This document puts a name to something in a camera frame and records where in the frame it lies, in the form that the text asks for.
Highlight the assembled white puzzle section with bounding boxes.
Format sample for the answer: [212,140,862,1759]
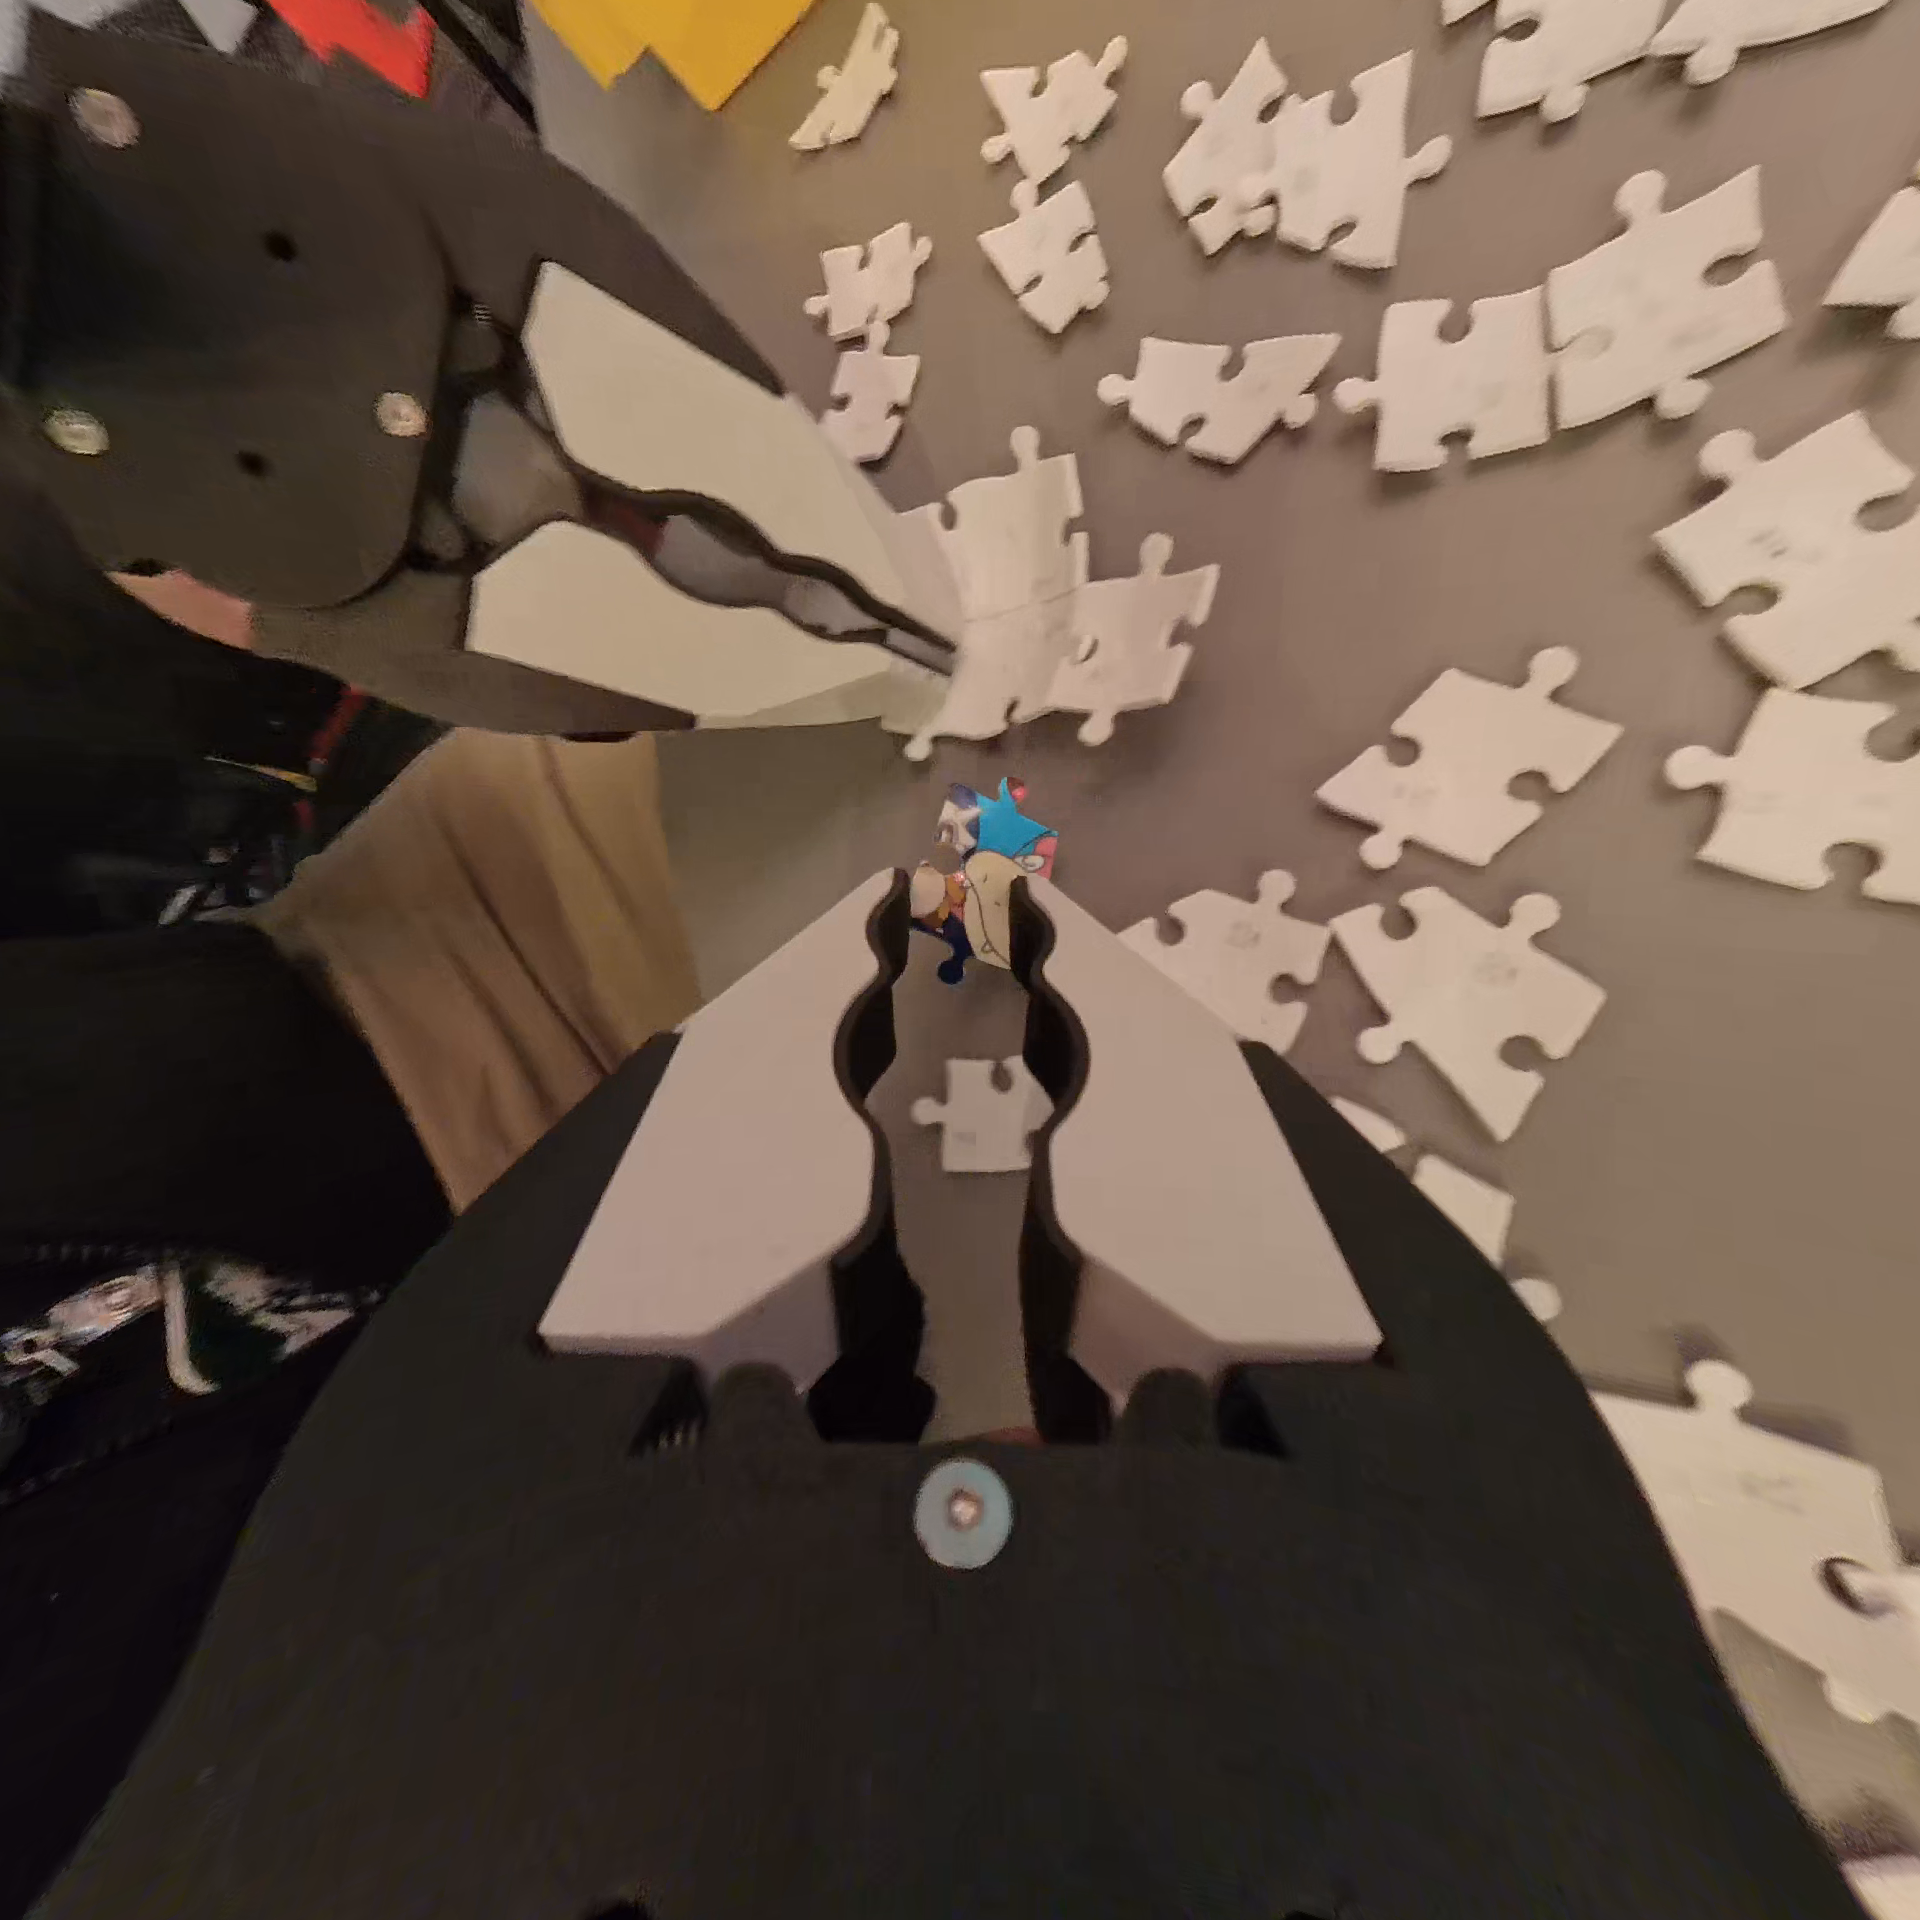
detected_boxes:
[901,427,1226,760]

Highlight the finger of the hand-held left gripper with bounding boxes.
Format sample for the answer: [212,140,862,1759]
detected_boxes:
[515,257,964,664]
[464,521,957,734]

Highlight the yellow plastic bin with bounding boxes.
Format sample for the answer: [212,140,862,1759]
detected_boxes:
[532,0,820,111]

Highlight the single colourful printed puzzle piece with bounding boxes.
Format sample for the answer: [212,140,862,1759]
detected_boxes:
[908,774,1064,985]

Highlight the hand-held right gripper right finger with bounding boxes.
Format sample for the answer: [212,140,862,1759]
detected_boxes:
[1007,872,1384,1369]

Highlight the scattered loose white puzzle pieces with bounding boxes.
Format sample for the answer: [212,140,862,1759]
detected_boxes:
[786,0,1920,1727]

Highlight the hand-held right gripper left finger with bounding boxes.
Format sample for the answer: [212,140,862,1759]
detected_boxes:
[538,865,912,1369]

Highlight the red plastic object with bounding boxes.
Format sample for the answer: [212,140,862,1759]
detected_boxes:
[277,0,439,95]

